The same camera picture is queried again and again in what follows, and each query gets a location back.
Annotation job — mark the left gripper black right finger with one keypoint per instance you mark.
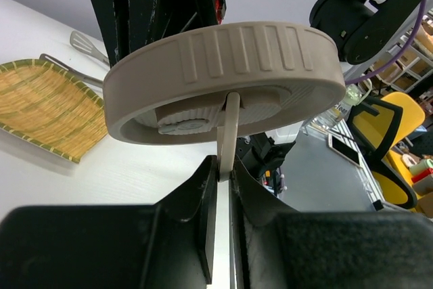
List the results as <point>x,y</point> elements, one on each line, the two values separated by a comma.
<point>275,246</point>

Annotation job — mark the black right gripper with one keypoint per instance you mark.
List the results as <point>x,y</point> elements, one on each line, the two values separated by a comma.
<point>128,25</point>

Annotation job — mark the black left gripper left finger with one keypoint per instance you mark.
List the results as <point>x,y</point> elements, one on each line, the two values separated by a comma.
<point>169,244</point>

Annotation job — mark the metal tongs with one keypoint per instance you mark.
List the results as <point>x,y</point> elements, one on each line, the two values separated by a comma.
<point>82,44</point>

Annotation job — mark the brown round lid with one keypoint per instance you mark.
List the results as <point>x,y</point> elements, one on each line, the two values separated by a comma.
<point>221,82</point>

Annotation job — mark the white smartphone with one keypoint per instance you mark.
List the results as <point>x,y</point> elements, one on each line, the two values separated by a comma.
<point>344,150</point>

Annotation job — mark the bamboo tray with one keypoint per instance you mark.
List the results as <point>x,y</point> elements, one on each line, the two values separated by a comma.
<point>47,106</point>

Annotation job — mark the yellow office chair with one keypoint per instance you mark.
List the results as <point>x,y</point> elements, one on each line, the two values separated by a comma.
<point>377,125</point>

